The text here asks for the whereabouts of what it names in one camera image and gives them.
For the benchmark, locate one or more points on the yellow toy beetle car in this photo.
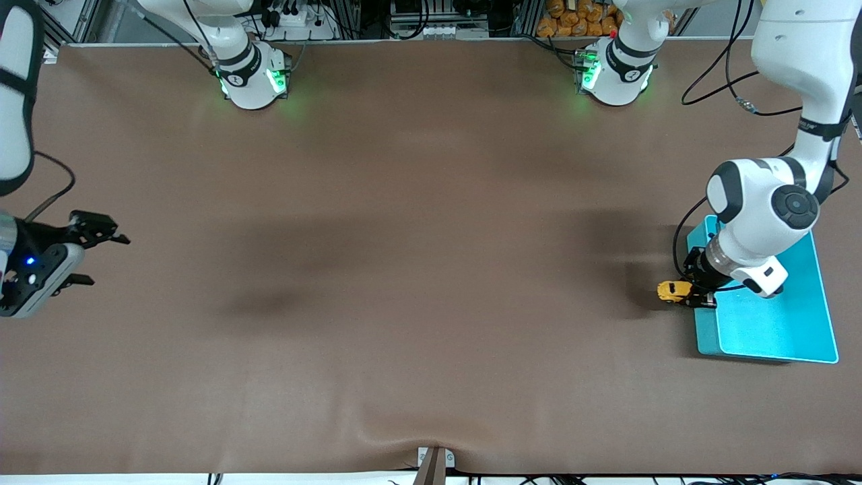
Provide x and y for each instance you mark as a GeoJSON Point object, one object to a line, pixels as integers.
{"type": "Point", "coordinates": [673, 290]}

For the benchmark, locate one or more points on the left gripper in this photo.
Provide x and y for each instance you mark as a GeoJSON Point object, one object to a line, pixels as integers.
{"type": "Point", "coordinates": [700, 270]}

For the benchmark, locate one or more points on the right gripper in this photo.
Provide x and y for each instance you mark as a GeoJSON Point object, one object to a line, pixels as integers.
{"type": "Point", "coordinates": [42, 236]}

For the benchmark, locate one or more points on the pile of orange toys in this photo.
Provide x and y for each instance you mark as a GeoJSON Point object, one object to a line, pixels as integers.
{"type": "Point", "coordinates": [572, 20]}

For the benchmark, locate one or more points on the teal plastic bin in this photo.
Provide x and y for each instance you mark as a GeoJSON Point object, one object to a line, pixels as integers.
{"type": "Point", "coordinates": [774, 330]}

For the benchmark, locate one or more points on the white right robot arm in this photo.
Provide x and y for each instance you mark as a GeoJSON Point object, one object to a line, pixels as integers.
{"type": "Point", "coordinates": [249, 74]}

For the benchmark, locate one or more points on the brown table mat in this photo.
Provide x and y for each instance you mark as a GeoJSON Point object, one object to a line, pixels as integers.
{"type": "Point", "coordinates": [431, 202]}

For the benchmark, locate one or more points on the white power strip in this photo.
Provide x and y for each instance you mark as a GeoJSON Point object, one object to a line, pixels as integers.
{"type": "Point", "coordinates": [296, 17]}

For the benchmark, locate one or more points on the aluminium frame rail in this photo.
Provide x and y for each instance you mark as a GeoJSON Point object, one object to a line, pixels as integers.
{"type": "Point", "coordinates": [84, 19]}

